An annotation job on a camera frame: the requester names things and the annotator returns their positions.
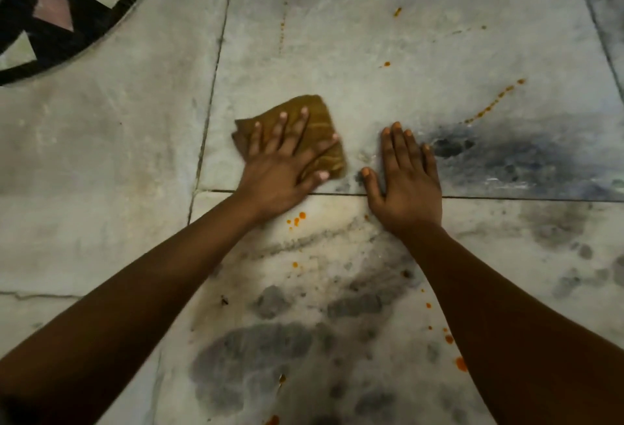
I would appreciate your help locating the person's left hand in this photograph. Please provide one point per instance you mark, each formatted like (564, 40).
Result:
(273, 176)

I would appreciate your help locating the person's right hand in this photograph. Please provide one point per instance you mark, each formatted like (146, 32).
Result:
(409, 190)

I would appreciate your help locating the person's left thumb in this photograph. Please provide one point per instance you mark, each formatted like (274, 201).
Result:
(312, 182)

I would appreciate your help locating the person's left little finger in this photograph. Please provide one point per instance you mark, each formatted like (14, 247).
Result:
(255, 139)

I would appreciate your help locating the person's right middle finger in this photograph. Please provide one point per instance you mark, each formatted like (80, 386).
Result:
(402, 149)

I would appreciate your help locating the person's right thumb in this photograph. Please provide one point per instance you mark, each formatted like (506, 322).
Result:
(372, 185)

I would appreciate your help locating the person's left middle finger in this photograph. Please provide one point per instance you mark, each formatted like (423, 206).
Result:
(296, 129)

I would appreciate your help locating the person's right little finger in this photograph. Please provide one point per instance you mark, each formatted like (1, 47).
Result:
(430, 161)

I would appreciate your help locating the brown cleaning cloth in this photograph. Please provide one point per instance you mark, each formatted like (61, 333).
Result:
(317, 127)

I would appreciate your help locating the person's right forearm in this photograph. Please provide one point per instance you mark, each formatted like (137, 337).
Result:
(516, 332)

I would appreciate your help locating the person's left forearm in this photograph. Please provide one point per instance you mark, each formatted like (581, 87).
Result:
(122, 312)

